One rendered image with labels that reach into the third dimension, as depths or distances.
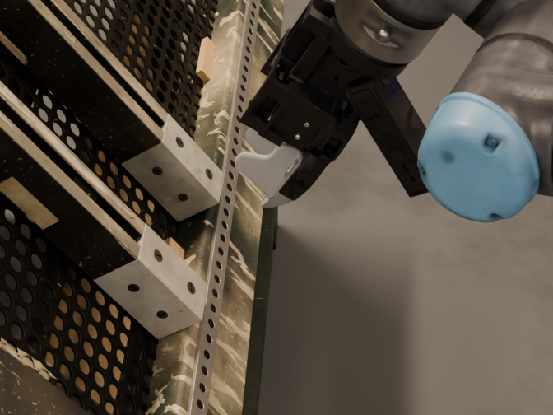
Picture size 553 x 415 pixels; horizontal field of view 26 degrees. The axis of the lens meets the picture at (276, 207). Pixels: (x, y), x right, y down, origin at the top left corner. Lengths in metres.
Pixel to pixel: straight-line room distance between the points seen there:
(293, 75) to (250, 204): 0.82
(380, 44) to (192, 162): 0.75
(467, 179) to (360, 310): 2.01
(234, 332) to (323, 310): 1.16
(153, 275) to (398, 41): 0.62
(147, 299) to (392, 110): 0.60
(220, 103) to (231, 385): 0.49
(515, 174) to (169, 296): 0.79
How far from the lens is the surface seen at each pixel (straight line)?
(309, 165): 0.95
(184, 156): 1.58
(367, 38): 0.87
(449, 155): 0.72
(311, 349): 2.64
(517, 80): 0.74
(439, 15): 0.86
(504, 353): 2.68
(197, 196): 1.61
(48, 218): 1.38
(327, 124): 0.93
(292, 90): 0.92
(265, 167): 0.99
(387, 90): 0.93
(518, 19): 0.81
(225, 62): 1.89
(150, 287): 1.43
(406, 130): 0.94
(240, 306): 1.60
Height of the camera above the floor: 2.02
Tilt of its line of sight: 43 degrees down
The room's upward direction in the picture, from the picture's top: straight up
